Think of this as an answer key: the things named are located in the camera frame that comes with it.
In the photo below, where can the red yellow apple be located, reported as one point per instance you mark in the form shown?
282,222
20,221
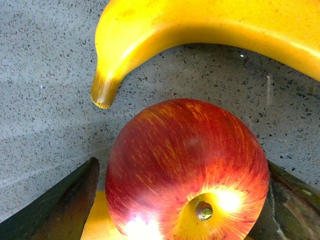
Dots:
185,169

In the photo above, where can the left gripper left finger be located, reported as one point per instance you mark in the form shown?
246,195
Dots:
61,212

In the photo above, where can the long straight yellow banana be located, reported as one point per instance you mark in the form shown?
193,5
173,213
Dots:
99,225

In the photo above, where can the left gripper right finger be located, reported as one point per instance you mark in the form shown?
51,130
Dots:
291,210

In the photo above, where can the curved yellow banana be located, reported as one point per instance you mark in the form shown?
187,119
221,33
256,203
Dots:
130,32

